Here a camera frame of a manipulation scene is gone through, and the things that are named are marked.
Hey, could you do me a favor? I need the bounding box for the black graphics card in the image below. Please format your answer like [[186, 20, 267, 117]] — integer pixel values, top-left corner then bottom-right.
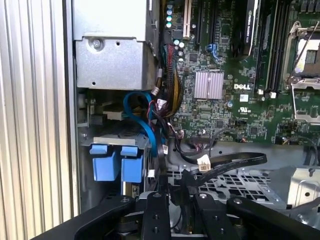
[[231, 0, 261, 60]]

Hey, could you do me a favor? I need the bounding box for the black wire with white plug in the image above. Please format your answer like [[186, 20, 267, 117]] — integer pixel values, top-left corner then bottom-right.
[[172, 139, 211, 172]]

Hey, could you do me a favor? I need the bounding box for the yellow and black wire bundle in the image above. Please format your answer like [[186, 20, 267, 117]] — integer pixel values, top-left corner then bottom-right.
[[149, 43, 185, 119]]

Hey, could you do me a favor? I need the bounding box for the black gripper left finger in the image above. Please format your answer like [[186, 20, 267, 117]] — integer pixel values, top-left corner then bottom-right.
[[29, 191, 172, 240]]

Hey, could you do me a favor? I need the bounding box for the black disk wire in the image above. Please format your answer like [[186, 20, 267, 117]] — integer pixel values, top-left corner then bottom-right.
[[169, 151, 268, 206]]

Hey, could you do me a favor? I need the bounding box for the black expansion slot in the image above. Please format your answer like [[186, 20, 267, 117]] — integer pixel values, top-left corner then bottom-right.
[[194, 0, 205, 46], [209, 0, 220, 45]]

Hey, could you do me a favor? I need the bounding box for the thin metal locking lever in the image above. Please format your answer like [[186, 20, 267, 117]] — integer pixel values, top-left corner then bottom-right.
[[286, 22, 320, 83]]

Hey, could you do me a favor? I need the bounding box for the metal disk bay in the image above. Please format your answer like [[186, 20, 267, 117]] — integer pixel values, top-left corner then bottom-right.
[[79, 136, 151, 201]]

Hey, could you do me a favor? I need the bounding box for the open metal PC case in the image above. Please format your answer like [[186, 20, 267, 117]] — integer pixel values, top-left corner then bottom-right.
[[62, 0, 320, 240]]

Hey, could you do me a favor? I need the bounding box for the green Dell motherboard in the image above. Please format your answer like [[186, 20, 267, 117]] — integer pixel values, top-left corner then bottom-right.
[[159, 0, 320, 146]]

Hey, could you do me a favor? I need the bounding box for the CPU socket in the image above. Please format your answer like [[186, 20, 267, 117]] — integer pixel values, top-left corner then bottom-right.
[[283, 21, 320, 84]]

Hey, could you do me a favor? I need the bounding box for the silver power supply unit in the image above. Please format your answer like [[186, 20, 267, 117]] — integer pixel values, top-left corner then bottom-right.
[[72, 0, 161, 91]]

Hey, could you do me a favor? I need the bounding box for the silver finned chipset heatsink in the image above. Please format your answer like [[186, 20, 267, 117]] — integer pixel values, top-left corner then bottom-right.
[[193, 70, 225, 100]]

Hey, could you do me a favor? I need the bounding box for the silver metal drive bracket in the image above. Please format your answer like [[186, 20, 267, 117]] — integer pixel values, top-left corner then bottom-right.
[[269, 166, 320, 209]]

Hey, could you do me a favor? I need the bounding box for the blue SATA port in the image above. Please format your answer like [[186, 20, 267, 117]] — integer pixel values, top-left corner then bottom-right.
[[205, 44, 221, 64]]

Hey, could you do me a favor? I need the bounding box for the RAM slot with white clip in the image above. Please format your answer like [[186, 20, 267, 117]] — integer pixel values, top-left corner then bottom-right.
[[256, 9, 272, 96], [268, 0, 288, 99]]

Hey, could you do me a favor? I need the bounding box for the blue flat data cable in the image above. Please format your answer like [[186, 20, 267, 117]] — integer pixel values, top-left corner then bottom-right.
[[123, 91, 159, 159]]

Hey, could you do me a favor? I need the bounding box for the black wire with white label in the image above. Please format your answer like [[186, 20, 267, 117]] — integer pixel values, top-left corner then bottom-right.
[[152, 109, 171, 194]]

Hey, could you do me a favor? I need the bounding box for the metal socket cover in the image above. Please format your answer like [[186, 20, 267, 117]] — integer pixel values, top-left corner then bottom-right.
[[290, 83, 320, 124]]

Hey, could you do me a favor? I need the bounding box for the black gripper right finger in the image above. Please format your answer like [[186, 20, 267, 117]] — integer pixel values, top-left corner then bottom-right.
[[194, 191, 320, 240]]

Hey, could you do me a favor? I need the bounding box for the white expansion slot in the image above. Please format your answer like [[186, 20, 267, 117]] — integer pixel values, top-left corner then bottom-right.
[[182, 0, 193, 40]]

